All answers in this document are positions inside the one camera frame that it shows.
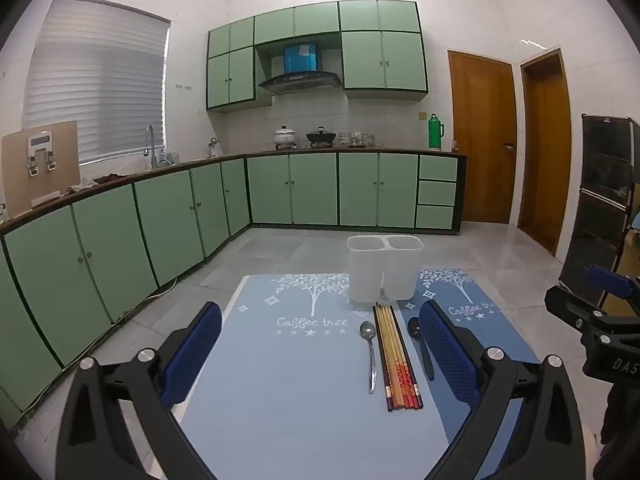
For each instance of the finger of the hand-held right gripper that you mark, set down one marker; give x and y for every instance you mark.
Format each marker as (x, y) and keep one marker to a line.
(570, 305)
(612, 285)

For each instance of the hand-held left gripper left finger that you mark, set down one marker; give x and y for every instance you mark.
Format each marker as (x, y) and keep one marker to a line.
(192, 355)

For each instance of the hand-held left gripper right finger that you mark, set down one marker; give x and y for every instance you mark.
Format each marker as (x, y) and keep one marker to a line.
(447, 355)

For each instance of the black plastic spoon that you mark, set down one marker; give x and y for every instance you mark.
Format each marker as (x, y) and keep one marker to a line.
(425, 355)

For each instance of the bundle of chopsticks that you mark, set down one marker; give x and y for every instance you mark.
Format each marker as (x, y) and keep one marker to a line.
(397, 360)

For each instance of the silver metal spoon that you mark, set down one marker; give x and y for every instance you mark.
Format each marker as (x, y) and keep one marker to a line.
(372, 360)

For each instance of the white two-compartment utensil holder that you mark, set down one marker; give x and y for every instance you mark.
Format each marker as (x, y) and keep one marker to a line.
(367, 275)

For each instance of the dark blue placemat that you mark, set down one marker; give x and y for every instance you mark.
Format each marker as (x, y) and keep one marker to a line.
(507, 332)

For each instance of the black appliance cabinet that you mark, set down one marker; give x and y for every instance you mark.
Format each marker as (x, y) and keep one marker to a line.
(600, 220)

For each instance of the light blue placemat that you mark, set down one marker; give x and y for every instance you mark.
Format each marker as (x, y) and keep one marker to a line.
(280, 385)

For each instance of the green base cabinets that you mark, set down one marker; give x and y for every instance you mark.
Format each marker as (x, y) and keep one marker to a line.
(165, 225)

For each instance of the green drawer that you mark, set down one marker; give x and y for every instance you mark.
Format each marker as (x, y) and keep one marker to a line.
(436, 193)
(438, 168)
(435, 216)

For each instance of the wooden door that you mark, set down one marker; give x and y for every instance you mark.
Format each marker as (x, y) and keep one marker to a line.
(482, 140)
(545, 160)

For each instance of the dark cloth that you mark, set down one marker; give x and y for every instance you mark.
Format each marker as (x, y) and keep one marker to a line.
(114, 178)

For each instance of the silver kettle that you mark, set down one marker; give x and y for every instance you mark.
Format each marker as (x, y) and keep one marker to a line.
(213, 149)

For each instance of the metal kitchen faucet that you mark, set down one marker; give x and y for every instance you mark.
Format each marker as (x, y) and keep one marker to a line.
(150, 145)

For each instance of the green thermos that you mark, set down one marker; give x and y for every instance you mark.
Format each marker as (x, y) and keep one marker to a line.
(435, 132)

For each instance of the clear food container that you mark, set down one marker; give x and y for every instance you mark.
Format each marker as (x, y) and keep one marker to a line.
(368, 139)
(347, 139)

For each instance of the white cooking pot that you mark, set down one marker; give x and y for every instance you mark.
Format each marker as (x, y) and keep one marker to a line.
(285, 136)

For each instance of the black wok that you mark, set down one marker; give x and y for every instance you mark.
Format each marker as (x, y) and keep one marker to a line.
(321, 136)

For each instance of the white plastic fixture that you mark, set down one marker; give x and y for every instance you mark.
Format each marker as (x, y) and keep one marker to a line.
(40, 141)

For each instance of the white window blind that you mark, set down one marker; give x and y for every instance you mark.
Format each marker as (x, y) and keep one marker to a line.
(100, 85)

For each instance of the range hood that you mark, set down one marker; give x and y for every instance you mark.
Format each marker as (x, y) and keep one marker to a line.
(300, 80)

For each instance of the green wall cabinets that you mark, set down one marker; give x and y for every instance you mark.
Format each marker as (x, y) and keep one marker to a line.
(385, 60)

